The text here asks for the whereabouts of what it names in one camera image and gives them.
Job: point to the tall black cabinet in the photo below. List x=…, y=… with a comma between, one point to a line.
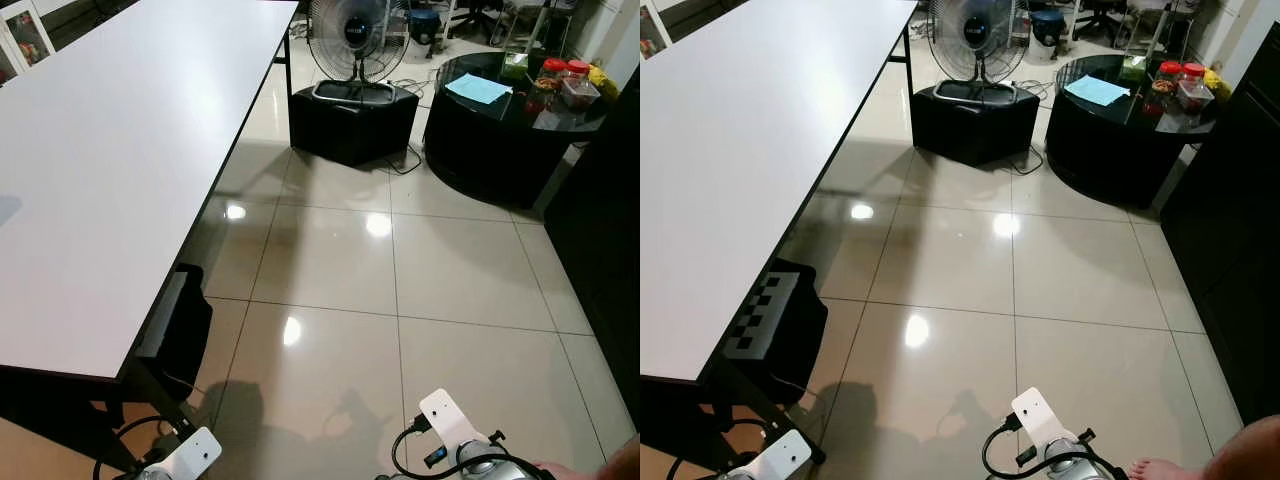
x=600, y=250
x=1240, y=250

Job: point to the round black glass coffee table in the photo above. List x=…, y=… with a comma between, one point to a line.
x=1110, y=155
x=490, y=150

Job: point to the black pedestal floor fan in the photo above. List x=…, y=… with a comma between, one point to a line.
x=975, y=30
x=357, y=30

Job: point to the light blue paper sheet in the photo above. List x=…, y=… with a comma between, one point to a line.
x=1097, y=90
x=478, y=88

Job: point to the blue plastic stool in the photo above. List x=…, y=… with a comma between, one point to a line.
x=425, y=22
x=1047, y=25

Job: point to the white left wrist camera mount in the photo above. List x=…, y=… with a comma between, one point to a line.
x=190, y=452
x=785, y=455

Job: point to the red lid clear jar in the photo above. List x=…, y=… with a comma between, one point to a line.
x=1195, y=92
x=1168, y=75
x=580, y=92
x=552, y=70

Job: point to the white dining table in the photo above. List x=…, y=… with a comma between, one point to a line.
x=740, y=200
x=100, y=200

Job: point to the yellow bag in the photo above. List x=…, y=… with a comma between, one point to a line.
x=604, y=82
x=1220, y=85

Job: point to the black checkered seat stool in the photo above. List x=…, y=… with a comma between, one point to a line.
x=790, y=340
x=185, y=340

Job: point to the person bare foot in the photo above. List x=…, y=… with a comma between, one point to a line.
x=1240, y=455

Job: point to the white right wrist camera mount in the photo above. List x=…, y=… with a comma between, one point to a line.
x=447, y=420
x=1040, y=420

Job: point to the green tissue box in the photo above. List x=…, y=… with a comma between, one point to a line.
x=1133, y=68
x=515, y=66

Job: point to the white glass door cabinet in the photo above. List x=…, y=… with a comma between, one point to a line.
x=652, y=35
x=25, y=40

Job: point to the black office chair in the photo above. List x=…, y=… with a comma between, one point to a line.
x=475, y=12
x=1095, y=12

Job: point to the black square box stand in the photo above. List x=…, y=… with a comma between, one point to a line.
x=350, y=125
x=970, y=125

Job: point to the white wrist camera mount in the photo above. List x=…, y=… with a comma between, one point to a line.
x=1040, y=420
x=785, y=455
x=190, y=452
x=447, y=420

